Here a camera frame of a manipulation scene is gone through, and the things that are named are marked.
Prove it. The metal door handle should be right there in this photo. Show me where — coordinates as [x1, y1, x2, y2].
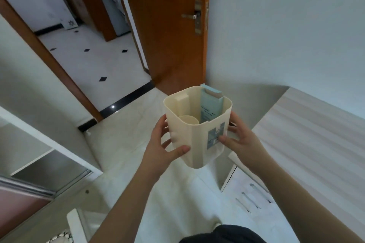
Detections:
[182, 0, 202, 35]

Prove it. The person's left forearm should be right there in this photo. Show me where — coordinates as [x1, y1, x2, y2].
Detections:
[88, 163, 163, 243]

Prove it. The person's left hand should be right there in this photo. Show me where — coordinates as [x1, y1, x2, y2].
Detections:
[141, 114, 191, 177]

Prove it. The white appliance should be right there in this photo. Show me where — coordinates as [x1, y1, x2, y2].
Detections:
[95, 0, 132, 37]

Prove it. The white shelf cabinet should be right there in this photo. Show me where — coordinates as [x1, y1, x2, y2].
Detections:
[0, 106, 103, 201]

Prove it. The person's right hand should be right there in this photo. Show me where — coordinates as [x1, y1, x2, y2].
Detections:
[218, 111, 271, 173]

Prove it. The person's dark clothing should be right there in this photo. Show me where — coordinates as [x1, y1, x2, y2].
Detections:
[179, 225, 267, 243]

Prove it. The brown wooden door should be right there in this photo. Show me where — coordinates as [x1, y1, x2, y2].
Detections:
[118, 0, 211, 96]

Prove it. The person's right forearm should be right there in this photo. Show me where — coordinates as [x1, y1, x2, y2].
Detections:
[255, 155, 365, 243]

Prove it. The cream plastic bin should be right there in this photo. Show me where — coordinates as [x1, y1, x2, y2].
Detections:
[163, 86, 233, 169]

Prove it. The white standing panel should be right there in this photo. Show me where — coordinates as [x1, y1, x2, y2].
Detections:
[37, 0, 79, 31]

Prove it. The brown wooden door frame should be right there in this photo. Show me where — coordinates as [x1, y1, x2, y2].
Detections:
[0, 0, 103, 123]

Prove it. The white drawer unit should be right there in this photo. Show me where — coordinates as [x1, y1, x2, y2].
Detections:
[220, 164, 277, 218]

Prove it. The light blue paper box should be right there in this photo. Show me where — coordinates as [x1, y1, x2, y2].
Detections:
[199, 84, 224, 123]

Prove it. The blue white label sticker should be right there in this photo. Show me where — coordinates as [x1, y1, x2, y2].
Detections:
[207, 122, 225, 148]

